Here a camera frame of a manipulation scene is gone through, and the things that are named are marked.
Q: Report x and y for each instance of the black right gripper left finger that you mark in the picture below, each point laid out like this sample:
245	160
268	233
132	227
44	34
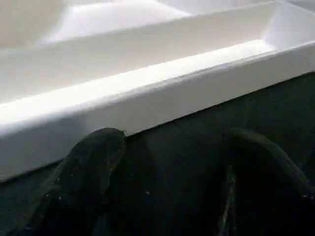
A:
78	191

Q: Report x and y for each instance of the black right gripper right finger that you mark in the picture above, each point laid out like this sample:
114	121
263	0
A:
270	196

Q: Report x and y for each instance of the white plastic table top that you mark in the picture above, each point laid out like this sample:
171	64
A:
147	73

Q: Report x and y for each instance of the black work mat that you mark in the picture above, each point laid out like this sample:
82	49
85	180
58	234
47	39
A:
184	152

